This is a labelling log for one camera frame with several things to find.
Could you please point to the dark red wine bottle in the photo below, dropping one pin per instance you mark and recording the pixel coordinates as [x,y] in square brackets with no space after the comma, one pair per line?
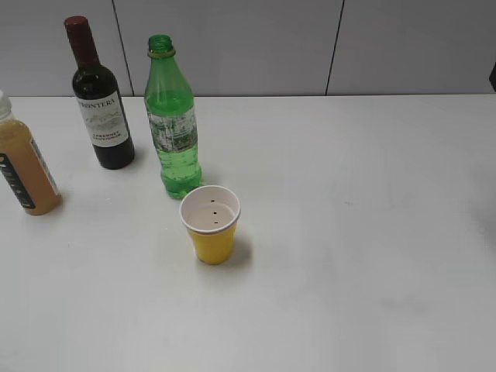
[98,98]

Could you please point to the yellow paper cup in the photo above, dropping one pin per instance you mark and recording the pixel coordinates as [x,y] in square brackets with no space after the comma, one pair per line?
[210,215]

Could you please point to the green sprite bottle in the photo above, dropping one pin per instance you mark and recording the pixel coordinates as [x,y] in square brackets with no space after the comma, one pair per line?
[170,109]

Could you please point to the orange juice bottle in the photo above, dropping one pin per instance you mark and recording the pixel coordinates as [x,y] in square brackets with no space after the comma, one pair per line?
[23,166]

